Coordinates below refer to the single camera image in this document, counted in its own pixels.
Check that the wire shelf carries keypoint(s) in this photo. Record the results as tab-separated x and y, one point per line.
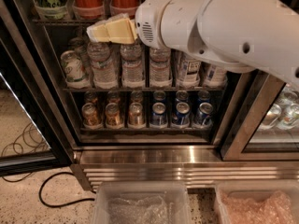
122	89
64	22

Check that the right clear water bottle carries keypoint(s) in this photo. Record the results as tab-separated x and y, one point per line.
159	67

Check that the clear bubble wrap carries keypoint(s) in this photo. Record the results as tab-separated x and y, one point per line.
148	210

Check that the middle blue can front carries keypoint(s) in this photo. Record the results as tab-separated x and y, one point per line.
181	114

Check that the pink bubble wrap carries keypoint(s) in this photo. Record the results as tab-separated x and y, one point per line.
276	209

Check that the middle gold can front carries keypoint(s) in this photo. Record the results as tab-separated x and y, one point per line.
114	119

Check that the middle clear water bottle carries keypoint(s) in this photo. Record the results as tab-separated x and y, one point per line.
132	66

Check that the gold can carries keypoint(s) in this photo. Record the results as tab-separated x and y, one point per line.
114	119
135	115
92	118

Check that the silver can right fridge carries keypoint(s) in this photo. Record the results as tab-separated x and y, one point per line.
289	117

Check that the blue can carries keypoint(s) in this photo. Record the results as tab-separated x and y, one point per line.
158	115
202	118
181	114

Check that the right blue can front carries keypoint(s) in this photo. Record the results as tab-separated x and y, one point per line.
202	118

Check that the left gold can front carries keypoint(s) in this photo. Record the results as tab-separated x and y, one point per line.
92	118

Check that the right brown tea bottle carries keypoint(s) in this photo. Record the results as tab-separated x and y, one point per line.
214	76

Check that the left brown tea bottle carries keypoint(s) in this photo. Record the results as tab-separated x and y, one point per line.
188	71

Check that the left clear water bottle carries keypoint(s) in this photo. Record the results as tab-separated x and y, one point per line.
103	65

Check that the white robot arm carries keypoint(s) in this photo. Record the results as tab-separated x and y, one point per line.
238	35

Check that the left clear plastic bin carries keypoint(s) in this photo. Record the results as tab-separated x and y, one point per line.
174	192

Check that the brown tea bottle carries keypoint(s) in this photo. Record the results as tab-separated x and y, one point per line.
188	71
214	76

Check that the top wire shelf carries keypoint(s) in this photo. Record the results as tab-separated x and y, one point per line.
64	22

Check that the green white can middle shelf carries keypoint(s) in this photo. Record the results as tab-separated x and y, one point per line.
75	75

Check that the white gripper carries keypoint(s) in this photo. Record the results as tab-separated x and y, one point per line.
147	21

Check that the left blue can front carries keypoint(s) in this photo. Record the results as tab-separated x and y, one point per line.
158	115

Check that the middle wire shelf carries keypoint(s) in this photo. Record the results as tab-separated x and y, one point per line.
122	89

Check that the stainless steel fridge frame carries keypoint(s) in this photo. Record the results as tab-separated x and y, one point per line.
234	147

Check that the open glass fridge door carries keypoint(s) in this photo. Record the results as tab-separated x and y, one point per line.
32	99

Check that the right gold can front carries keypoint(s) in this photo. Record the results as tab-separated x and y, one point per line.
135	115

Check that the clear water bottle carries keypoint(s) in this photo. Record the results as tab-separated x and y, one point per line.
103	65
132	66
159	67

